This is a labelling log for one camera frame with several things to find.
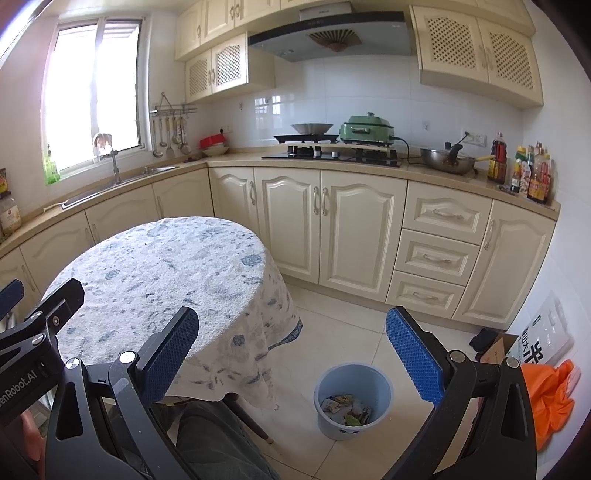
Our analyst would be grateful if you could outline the large cream lattice cabinet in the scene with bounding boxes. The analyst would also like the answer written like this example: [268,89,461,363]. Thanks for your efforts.
[409,4,544,110]

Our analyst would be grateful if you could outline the dark soy sauce bottle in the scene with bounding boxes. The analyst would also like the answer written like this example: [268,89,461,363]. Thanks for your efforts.
[488,132,508,184]

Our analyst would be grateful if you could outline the steel wok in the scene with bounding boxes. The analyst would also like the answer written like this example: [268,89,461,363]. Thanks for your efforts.
[419,141,478,176]

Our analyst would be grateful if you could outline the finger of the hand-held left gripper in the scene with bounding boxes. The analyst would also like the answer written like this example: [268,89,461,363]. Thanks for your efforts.
[0,277,86,367]
[0,278,25,321]

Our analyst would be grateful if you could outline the clear glass jar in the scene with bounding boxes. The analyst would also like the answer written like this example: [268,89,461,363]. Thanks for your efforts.
[0,196,23,237]

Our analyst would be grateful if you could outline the green electric cooker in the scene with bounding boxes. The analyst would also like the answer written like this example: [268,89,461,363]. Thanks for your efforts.
[339,111,397,145]

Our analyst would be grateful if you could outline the white rice bag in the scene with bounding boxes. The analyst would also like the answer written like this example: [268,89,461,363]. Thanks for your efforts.
[505,291,575,370]

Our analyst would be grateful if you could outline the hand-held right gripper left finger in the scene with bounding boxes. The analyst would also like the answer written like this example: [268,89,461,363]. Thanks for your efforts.
[45,306,201,480]

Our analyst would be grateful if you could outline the floral white tablecloth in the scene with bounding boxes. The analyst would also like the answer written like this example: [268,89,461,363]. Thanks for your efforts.
[41,216,303,411]

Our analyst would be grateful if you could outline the person's trousered leg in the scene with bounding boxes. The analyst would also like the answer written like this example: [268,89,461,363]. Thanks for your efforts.
[152,399,282,480]

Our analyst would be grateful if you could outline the beige kitchen countertop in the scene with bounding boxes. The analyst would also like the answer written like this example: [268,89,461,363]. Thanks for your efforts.
[0,150,561,266]

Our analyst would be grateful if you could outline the wooden board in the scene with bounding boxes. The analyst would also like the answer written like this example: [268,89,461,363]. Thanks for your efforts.
[286,142,398,153]

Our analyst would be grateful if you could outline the person's left hand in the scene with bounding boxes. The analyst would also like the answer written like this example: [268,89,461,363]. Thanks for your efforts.
[13,407,47,480]

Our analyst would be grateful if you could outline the cream cabinet drawer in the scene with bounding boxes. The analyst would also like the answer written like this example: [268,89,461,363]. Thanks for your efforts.
[394,229,481,286]
[402,181,494,245]
[385,270,466,317]

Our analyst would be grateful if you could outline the grey wok pan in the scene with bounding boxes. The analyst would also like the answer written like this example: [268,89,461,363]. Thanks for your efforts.
[290,122,334,136]

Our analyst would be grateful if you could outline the black power cable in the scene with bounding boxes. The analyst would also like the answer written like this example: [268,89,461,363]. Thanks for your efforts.
[392,131,469,164]

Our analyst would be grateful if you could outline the steel kitchen sink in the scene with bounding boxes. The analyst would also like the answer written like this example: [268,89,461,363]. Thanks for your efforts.
[61,165,178,209]

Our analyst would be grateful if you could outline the kitchen window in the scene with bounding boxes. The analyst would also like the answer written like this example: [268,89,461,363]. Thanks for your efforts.
[41,16,148,183]

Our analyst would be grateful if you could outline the black glass gas hob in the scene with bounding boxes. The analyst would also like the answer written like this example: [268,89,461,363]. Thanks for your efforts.
[261,147,403,168]

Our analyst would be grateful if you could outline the black induction cooker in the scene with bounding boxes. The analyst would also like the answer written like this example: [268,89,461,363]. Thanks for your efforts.
[273,133,340,145]

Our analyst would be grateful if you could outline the cardboard box red base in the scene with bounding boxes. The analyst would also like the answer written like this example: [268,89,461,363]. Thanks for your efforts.
[480,333,520,367]

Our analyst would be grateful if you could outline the blue plastic bin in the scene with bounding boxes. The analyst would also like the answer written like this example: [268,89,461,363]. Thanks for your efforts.
[314,363,393,441]

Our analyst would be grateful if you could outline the cream upper wall cabinets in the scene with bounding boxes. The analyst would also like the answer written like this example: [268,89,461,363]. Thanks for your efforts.
[174,0,536,61]

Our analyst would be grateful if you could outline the orange plastic bag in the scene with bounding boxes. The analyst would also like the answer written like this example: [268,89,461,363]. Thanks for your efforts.
[522,360,578,437]

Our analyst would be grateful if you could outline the dark wooden table leg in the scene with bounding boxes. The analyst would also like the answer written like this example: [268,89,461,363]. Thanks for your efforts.
[222,394,274,445]

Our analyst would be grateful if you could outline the small cream lattice cabinet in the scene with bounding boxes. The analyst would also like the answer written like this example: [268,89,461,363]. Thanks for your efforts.
[185,31,277,104]

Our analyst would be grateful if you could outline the narrow cream cabinet door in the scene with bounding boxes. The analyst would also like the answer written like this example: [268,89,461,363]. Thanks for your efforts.
[209,167,262,250]

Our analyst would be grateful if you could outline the cream base cabinets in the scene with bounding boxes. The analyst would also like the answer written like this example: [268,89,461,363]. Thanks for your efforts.
[0,166,559,333]

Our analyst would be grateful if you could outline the green dish soap bottle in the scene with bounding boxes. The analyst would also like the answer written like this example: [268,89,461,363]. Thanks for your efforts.
[44,145,61,185]

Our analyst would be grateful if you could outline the metal sink faucet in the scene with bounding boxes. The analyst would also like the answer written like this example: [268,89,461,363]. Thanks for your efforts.
[99,147,123,185]

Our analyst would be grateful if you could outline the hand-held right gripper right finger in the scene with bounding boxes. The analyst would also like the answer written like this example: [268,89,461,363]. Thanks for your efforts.
[385,306,539,480]

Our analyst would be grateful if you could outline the pile of wrappers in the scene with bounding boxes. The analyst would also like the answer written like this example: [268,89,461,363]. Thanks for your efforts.
[321,394,374,426]

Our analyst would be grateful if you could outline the grey range hood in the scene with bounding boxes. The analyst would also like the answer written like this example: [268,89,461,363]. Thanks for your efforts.
[247,2,414,63]

